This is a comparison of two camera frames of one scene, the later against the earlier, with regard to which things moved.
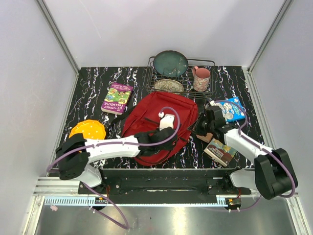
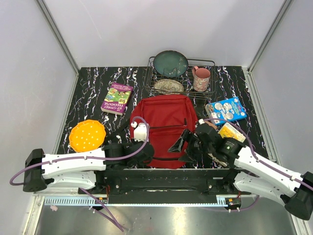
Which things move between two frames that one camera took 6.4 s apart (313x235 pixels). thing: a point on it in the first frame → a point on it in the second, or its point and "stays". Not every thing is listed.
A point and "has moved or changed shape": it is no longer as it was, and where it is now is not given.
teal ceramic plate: x=170 y=63 stays
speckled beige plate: x=169 y=85 stays
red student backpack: x=145 y=116 has moved or changed shape
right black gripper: x=196 y=127 → x=190 y=156
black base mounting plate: x=164 y=186 stays
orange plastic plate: x=91 y=129 stays
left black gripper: x=168 y=148 → x=149 y=159
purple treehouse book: x=117 y=99 stays
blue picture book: x=233 y=111 stays
